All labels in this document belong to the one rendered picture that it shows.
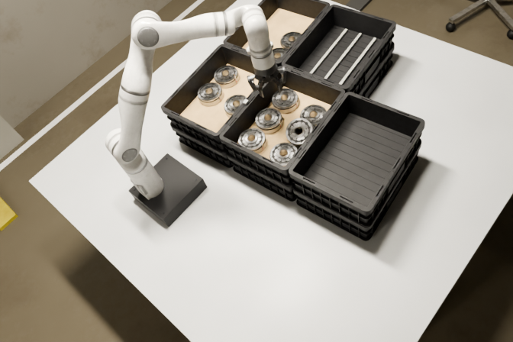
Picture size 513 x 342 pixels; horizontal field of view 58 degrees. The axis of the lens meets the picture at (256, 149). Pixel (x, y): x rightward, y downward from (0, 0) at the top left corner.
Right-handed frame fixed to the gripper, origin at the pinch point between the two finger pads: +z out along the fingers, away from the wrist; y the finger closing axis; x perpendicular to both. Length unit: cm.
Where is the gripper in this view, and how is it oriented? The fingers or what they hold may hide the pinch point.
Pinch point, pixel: (270, 90)
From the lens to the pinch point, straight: 164.9
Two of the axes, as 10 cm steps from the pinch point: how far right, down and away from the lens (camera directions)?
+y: 9.7, -2.5, -0.4
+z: 1.8, 5.7, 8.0
